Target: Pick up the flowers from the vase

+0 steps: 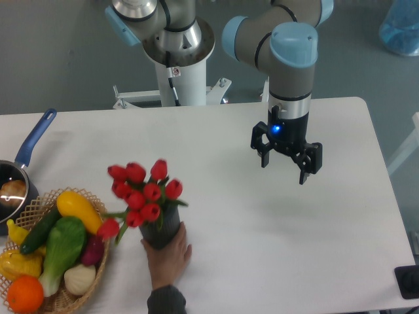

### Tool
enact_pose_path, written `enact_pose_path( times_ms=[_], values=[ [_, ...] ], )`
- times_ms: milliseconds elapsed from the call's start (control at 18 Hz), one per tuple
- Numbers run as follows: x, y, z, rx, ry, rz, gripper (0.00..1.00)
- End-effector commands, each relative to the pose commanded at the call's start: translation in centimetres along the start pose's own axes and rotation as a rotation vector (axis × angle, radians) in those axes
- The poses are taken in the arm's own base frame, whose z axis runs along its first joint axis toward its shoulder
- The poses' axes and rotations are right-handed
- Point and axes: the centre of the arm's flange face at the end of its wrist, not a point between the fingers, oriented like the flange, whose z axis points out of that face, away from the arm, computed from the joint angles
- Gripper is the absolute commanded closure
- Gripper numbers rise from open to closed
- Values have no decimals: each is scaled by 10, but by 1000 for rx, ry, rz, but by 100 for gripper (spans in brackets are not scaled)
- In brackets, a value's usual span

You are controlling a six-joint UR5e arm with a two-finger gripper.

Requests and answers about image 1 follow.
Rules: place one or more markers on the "white frame at right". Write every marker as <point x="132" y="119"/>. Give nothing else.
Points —
<point x="405" y="149"/>

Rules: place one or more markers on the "orange fruit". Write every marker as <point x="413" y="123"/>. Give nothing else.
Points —
<point x="25" y="295"/>

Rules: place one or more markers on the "person's hand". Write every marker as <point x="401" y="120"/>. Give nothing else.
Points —
<point x="166" y="265"/>

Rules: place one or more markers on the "yellow bell pepper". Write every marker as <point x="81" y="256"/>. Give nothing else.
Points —
<point x="14" y="264"/>

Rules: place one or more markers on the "dark green cucumber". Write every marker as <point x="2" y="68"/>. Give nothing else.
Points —
<point x="39" y="233"/>

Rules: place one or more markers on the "brown bread roll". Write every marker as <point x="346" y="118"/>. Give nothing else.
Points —
<point x="13" y="193"/>

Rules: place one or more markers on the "yellow squash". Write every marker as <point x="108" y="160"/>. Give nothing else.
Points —
<point x="70" y="203"/>

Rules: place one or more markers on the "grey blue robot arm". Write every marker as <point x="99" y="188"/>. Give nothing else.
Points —
<point x="281" y="43"/>

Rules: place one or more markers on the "grey sleeved forearm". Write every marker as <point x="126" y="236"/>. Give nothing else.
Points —
<point x="166" y="300"/>

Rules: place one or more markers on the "yellow banana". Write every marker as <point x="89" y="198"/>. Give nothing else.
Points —
<point x="16" y="233"/>

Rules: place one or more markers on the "dark grey ribbed vase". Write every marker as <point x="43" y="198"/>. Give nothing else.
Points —
<point x="160" y="232"/>

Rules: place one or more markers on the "white garlic bulb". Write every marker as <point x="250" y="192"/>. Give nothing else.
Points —
<point x="79" y="279"/>

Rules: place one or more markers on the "red tulip bouquet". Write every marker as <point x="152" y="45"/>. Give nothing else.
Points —
<point x="147" y="195"/>

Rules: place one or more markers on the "purple red onion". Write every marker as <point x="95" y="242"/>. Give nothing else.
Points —
<point x="93" y="252"/>

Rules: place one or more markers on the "blue handled saucepan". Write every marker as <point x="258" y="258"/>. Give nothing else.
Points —
<point x="16" y="170"/>

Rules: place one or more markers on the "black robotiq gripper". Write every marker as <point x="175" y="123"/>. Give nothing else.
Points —
<point x="288" y="137"/>

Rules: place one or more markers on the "green bok choy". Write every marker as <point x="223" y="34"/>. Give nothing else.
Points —
<point x="63" y="247"/>

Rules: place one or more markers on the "black device at edge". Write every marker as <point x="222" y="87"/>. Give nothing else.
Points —
<point x="407" y="280"/>

